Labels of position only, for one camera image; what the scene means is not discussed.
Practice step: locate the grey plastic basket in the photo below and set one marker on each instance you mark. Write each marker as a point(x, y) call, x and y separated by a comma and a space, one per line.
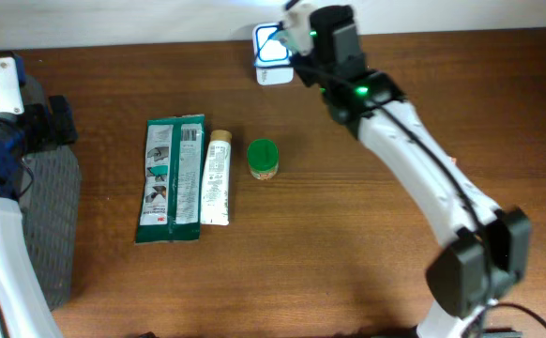
point(50, 213)

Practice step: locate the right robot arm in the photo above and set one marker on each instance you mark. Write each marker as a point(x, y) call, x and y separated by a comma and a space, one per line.
point(484, 248)

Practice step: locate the white tube tan cap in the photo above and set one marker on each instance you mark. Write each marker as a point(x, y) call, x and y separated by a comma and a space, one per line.
point(216, 177)

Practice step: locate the green lid jar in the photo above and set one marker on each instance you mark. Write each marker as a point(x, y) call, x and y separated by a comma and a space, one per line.
point(263, 159)

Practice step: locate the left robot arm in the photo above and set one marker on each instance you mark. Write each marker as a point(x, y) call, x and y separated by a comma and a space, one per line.
point(23, 309)

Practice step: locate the green white package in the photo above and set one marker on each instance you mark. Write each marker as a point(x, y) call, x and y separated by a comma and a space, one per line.
point(173, 169)

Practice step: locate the teal wipes packet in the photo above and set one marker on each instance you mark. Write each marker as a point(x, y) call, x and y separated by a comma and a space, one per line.
point(283, 37)

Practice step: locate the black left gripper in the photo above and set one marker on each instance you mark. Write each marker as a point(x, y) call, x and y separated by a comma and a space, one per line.
point(42, 116)

